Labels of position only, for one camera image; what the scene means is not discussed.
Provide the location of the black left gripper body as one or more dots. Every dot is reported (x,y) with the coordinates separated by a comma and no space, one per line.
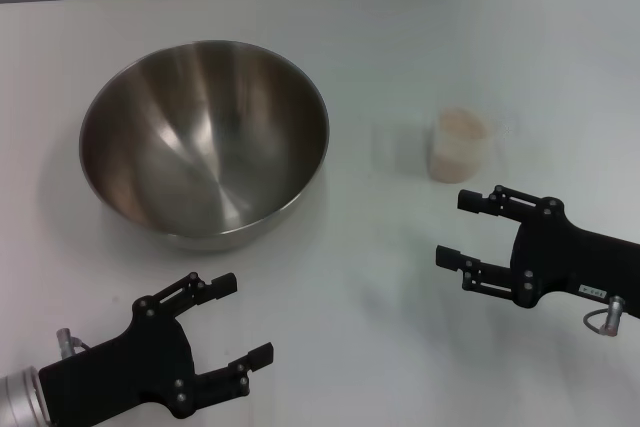
(150,362)

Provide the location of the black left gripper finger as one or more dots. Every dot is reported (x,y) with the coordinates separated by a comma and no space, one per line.
(192,289)
(225,379)

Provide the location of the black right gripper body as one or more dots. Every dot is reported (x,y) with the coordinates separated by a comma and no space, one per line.
(555,257)

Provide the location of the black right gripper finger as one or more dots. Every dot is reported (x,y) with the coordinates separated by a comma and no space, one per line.
(485,274)
(500,202)

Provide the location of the clear plastic measuring cup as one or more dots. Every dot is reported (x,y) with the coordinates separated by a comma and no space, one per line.
(457,157)

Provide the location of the white rice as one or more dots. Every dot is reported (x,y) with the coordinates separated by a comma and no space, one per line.
(457,129)

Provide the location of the stainless steel mixing bowl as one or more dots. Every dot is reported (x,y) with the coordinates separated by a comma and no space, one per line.
(205,147)

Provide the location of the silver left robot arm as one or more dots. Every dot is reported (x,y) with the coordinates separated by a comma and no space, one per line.
(20,397)

